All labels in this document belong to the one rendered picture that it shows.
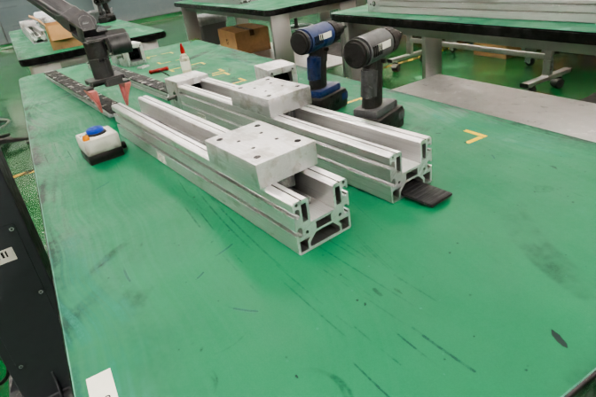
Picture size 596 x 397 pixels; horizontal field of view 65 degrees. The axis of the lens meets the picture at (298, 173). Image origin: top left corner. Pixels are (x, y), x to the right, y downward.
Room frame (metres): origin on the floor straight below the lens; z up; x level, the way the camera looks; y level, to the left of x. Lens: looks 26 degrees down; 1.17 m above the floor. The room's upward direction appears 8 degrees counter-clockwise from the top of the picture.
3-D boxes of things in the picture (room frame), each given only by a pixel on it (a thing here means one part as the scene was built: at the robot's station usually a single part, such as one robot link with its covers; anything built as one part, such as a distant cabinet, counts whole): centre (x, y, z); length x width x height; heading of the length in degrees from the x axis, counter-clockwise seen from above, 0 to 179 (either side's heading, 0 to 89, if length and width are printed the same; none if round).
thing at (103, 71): (1.40, 0.52, 0.92); 0.10 x 0.07 x 0.07; 124
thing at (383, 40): (0.99, -0.21, 0.89); 0.20 x 0.08 x 0.22; 138
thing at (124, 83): (1.41, 0.50, 0.85); 0.07 x 0.07 x 0.09; 34
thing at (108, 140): (1.07, 0.45, 0.81); 0.10 x 0.08 x 0.06; 124
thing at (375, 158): (1.01, 0.04, 0.82); 0.80 x 0.10 x 0.09; 34
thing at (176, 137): (0.91, 0.20, 0.82); 0.80 x 0.10 x 0.09; 34
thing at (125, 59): (2.24, 0.70, 0.83); 0.11 x 0.10 x 0.10; 127
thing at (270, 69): (1.36, 0.03, 0.83); 0.11 x 0.10 x 0.10; 114
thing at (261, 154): (0.70, 0.06, 0.87); 0.16 x 0.11 x 0.07; 34
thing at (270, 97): (1.01, 0.04, 0.87); 0.16 x 0.11 x 0.07; 34
